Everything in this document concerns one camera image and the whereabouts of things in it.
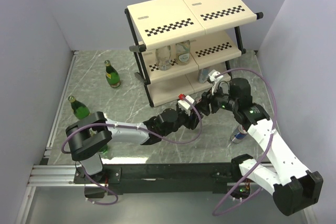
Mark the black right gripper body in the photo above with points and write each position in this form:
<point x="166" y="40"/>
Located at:
<point x="218" y="99"/>

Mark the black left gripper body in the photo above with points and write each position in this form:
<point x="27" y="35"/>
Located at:
<point x="184" y="119"/>

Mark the silver blue energy drink can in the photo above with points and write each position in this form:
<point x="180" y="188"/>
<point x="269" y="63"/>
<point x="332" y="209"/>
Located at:
<point x="203" y="75"/>

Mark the clear Chang soda water bottle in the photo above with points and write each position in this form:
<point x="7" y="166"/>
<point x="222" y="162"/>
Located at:
<point x="163" y="58"/>

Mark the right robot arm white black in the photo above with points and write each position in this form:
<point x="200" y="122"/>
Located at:
<point x="292" y="185"/>

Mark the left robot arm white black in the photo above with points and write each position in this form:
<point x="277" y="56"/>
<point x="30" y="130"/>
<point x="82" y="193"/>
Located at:
<point x="86" y="137"/>

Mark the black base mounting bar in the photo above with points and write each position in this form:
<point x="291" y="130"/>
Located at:
<point x="217" y="178"/>

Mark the green glass bottle far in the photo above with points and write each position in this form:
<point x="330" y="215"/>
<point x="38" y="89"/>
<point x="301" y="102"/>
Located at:
<point x="112" y="75"/>

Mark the green glass bottle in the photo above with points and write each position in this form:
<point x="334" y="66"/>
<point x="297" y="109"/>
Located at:
<point x="80" y="110"/>
<point x="112" y="75"/>
<point x="103" y="150"/>

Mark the green glass bottle near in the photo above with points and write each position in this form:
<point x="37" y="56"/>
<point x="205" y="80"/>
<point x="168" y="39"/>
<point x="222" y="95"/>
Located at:
<point x="103" y="150"/>

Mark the green glass bottle middle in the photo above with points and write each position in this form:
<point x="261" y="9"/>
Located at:
<point x="80" y="110"/>

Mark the beige two-tier shelf black frame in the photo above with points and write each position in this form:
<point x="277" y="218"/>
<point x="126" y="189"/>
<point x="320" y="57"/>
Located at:
<point x="211" y="26"/>

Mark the aluminium rail frame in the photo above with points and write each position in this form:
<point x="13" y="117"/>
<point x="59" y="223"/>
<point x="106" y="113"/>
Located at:
<point x="55" y="198"/>

